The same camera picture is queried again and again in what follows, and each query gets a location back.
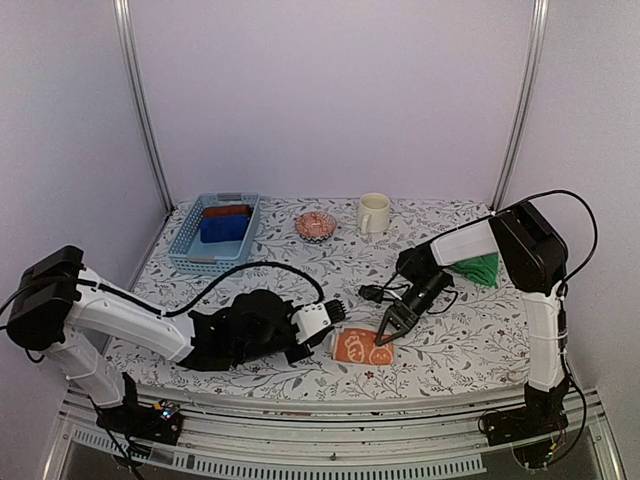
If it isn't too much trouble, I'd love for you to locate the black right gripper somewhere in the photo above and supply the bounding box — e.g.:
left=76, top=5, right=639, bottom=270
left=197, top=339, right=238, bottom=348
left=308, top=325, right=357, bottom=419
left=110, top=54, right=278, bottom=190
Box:
left=377, top=271, right=450, bottom=348

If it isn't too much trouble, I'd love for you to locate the green microfibre towel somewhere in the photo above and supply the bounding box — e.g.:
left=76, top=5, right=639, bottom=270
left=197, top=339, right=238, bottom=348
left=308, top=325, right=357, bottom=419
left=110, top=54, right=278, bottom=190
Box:
left=449, top=253, right=499, bottom=287

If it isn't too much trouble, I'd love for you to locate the orange rabbit print towel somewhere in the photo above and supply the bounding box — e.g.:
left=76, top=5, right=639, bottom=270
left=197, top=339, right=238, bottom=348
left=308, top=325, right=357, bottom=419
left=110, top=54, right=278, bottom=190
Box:
left=331, top=327, right=394, bottom=366

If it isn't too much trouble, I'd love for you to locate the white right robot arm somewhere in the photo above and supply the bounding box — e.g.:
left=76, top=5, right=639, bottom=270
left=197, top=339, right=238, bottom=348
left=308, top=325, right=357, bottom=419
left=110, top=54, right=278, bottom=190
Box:
left=375, top=201, right=568, bottom=393

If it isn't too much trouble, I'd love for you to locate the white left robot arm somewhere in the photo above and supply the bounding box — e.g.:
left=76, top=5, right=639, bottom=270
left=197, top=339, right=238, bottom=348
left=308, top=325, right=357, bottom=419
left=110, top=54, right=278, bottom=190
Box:
left=5, top=245, right=344, bottom=434

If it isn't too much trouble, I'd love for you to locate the cream ceramic mug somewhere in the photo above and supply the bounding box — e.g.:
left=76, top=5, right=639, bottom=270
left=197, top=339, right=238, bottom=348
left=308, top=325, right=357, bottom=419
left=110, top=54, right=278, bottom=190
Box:
left=357, top=193, right=391, bottom=235

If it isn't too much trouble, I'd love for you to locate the light blue plastic basket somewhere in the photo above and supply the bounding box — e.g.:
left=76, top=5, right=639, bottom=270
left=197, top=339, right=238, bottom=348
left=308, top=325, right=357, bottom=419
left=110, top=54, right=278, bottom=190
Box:
left=168, top=193, right=261, bottom=276

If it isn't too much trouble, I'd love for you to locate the blue rolled towel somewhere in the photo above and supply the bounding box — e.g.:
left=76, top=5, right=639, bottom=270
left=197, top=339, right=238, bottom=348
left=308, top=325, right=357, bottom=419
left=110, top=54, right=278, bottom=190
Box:
left=200, top=215, right=250, bottom=244

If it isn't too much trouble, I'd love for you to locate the red patterned small bowl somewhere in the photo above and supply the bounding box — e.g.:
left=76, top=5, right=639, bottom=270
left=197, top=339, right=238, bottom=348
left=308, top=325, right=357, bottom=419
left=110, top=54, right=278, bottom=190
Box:
left=295, top=211, right=337, bottom=243

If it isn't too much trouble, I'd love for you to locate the red rolled towel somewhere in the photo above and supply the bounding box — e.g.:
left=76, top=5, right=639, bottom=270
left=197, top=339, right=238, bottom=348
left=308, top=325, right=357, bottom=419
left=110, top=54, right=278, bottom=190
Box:
left=202, top=204, right=252, bottom=218

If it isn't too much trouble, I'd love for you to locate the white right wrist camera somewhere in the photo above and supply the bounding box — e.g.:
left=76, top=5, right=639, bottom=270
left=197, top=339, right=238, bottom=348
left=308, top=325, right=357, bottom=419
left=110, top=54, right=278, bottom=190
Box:
left=358, top=285, right=399, bottom=303

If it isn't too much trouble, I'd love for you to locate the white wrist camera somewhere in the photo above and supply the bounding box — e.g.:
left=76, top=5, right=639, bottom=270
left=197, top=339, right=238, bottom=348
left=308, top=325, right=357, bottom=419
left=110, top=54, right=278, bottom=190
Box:
left=358, top=285, right=399, bottom=303
left=291, top=299, right=346, bottom=344

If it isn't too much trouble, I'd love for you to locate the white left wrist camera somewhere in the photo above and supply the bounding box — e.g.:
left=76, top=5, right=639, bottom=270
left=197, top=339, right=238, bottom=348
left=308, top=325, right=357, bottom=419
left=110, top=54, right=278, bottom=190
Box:
left=291, top=299, right=346, bottom=344

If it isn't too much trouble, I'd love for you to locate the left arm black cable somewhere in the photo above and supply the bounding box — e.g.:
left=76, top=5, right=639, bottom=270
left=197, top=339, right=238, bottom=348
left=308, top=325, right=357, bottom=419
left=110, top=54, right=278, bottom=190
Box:
left=0, top=260, right=327, bottom=369

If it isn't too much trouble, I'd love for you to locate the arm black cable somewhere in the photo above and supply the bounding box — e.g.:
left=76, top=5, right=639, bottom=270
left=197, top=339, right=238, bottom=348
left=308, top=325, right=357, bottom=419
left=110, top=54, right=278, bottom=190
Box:
left=0, top=260, right=327, bottom=369
left=379, top=188, right=599, bottom=441

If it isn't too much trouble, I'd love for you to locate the aluminium front rail frame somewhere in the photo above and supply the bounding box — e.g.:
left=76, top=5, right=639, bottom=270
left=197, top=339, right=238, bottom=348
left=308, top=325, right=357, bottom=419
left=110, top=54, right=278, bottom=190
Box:
left=44, top=384, right=626, bottom=480

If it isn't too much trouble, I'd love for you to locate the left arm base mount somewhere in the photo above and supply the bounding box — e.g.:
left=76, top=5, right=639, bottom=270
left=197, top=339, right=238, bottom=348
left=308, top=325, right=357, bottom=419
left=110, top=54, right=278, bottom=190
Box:
left=96, top=373, right=184, bottom=446

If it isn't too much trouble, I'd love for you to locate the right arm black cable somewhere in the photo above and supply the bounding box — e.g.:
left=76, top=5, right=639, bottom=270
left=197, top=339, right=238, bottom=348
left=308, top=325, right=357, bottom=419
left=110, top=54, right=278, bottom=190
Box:
left=379, top=188, right=599, bottom=441

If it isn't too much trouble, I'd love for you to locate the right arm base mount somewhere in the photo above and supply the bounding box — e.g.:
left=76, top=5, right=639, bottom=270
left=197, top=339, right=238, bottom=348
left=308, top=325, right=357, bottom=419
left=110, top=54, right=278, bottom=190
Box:
left=479, top=379, right=570, bottom=446

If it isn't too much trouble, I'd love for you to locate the aluminium right corner post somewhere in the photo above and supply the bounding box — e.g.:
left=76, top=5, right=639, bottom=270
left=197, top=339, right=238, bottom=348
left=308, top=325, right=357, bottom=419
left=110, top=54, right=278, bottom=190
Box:
left=491, top=0, right=550, bottom=210

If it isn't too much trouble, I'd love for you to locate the aluminium corner post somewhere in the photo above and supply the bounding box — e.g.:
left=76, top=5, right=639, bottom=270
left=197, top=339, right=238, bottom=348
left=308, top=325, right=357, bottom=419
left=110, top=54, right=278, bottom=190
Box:
left=113, top=0, right=175, bottom=215
left=491, top=0, right=550, bottom=210

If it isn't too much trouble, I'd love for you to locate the aluminium left corner post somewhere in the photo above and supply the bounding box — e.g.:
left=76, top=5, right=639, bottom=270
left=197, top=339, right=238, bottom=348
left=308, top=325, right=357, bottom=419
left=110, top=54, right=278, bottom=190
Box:
left=113, top=0, right=175, bottom=215

